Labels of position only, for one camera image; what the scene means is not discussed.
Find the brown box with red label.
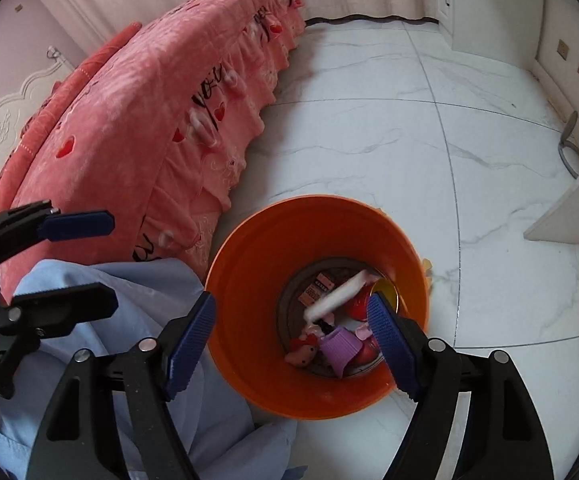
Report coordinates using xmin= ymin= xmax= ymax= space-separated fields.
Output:
xmin=301 ymin=271 xmax=334 ymax=306

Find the bed with pink cover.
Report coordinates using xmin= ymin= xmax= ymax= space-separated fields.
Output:
xmin=0 ymin=0 xmax=307 ymax=306

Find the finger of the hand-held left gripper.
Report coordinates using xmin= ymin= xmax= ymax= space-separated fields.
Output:
xmin=9 ymin=281 xmax=119 ymax=338
xmin=0 ymin=200 xmax=116 ymax=261

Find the white carved headboard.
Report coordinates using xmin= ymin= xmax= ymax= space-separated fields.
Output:
xmin=0 ymin=45 xmax=77 ymax=171

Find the orange plastic bucket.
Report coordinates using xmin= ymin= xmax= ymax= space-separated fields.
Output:
xmin=204 ymin=194 xmax=430 ymax=420

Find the white and blue box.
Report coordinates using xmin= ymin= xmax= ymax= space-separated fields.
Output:
xmin=303 ymin=269 xmax=370 ymax=328

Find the purple plastic cup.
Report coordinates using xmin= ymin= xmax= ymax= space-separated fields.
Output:
xmin=319 ymin=326 xmax=363 ymax=378

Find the white cabinet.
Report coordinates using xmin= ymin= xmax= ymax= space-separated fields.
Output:
xmin=422 ymin=0 xmax=540 ymax=66

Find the small plush toy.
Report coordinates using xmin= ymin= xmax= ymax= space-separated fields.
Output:
xmin=285 ymin=332 xmax=320 ymax=368

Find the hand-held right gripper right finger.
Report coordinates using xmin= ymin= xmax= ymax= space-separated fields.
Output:
xmin=366 ymin=291 xmax=556 ymax=480

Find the light blue shirt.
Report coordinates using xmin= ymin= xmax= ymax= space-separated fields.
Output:
xmin=0 ymin=257 xmax=310 ymax=480

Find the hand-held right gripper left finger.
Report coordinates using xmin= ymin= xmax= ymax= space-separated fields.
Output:
xmin=23 ymin=291 xmax=218 ymax=480

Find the red cylindrical can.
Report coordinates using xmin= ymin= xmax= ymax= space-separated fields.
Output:
xmin=347 ymin=282 xmax=400 ymax=321

